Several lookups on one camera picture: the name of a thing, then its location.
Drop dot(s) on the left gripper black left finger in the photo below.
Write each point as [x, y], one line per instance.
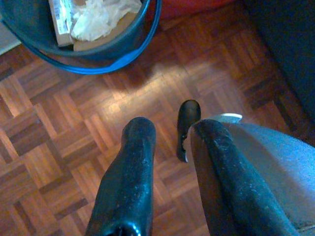
[128, 184]

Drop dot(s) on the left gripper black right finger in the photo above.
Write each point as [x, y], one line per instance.
[236, 191]

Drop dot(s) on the black robot left foot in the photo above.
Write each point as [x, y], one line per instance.
[188, 115]

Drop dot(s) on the brown cardboard box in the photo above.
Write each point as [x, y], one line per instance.
[61, 34]

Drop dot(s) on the dark blue-grey furniture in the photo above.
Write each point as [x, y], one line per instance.
[290, 37]

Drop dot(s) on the white crumpled plastic sheet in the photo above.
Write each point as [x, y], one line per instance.
[98, 19]

